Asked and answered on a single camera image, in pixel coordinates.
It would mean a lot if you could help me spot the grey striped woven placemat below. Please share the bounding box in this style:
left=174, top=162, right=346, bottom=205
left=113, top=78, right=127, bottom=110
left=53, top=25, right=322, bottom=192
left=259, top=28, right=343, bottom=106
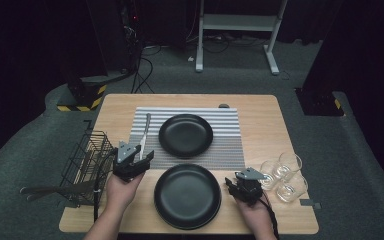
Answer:
left=123, top=106, right=246, bottom=171

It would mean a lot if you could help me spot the black floor cable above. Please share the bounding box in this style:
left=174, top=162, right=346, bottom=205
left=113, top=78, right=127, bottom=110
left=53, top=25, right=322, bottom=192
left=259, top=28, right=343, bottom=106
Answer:
left=131, top=56, right=155, bottom=95

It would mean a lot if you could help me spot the black wire cutlery basket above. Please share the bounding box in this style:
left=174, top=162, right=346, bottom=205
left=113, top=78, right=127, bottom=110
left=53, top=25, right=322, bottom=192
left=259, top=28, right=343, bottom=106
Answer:
left=59, top=120, right=117, bottom=210

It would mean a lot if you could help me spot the dark equipment with red light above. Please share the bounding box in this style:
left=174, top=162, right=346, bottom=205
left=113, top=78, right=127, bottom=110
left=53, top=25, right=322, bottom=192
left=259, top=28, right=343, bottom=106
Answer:
left=121, top=0, right=143, bottom=51

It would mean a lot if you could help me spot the person's right hand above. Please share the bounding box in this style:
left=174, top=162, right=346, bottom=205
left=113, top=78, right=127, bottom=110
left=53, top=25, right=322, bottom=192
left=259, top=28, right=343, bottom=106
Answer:
left=234, top=197, right=275, bottom=232

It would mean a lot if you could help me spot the left hand-held gripper cable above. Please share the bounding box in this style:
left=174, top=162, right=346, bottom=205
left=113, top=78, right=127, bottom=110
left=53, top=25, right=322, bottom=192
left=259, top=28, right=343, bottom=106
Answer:
left=93, top=151, right=118, bottom=223

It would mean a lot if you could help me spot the grey forked metal bar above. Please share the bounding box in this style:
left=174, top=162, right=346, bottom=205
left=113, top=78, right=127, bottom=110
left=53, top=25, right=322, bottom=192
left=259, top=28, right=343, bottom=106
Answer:
left=19, top=179, right=96, bottom=203

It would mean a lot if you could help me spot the white metal stand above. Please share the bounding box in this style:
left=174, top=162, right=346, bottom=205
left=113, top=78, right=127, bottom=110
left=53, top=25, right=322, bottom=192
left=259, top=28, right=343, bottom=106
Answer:
left=194, top=0, right=289, bottom=76

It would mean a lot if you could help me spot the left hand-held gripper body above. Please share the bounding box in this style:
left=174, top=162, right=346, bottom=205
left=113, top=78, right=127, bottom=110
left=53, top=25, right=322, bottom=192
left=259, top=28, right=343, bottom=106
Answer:
left=113, top=141, right=148, bottom=183

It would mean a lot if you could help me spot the black plate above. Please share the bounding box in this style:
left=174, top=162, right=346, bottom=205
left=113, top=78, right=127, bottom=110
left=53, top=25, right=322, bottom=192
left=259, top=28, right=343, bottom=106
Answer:
left=154, top=199, right=222, bottom=231
left=158, top=113, right=214, bottom=159
left=153, top=163, right=223, bottom=231

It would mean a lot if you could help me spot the right hand-held gripper cable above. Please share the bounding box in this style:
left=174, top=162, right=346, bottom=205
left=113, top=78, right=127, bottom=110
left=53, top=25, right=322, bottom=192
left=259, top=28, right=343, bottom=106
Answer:
left=261, top=196, right=280, bottom=240

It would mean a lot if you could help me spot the black cable bundle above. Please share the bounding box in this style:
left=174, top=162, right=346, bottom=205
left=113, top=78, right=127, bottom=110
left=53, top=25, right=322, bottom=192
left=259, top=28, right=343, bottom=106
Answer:
left=186, top=33, right=268, bottom=54

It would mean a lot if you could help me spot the hand-held gripper cable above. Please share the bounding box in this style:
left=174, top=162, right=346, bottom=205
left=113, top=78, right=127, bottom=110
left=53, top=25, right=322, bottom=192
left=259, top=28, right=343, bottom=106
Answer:
left=261, top=196, right=280, bottom=240
left=93, top=151, right=118, bottom=223

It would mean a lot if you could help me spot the silver table knife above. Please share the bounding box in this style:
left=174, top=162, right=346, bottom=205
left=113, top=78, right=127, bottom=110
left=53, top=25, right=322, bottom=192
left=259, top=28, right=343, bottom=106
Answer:
left=139, top=113, right=152, bottom=161

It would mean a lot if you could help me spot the black yellow striped base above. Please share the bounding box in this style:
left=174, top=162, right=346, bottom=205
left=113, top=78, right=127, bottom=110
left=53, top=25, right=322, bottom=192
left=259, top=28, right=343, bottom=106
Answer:
left=56, top=74, right=109, bottom=113

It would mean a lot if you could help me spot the grey tape piece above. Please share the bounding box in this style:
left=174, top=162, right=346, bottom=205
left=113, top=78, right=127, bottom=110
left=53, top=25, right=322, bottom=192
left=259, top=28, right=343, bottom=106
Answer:
left=299, top=198, right=322, bottom=210

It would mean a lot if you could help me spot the person's left hand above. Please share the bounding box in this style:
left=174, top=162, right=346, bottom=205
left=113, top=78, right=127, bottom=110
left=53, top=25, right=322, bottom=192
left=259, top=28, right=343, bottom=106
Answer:
left=104, top=172, right=145, bottom=215

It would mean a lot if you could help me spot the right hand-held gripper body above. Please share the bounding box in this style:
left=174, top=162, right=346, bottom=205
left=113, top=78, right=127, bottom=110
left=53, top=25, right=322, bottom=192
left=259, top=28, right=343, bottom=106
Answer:
left=233, top=167, right=268, bottom=206

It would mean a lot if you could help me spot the black base with yellow stripe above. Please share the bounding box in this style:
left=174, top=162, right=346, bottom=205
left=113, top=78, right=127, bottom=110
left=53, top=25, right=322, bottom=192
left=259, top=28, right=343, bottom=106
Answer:
left=294, top=87, right=345, bottom=117

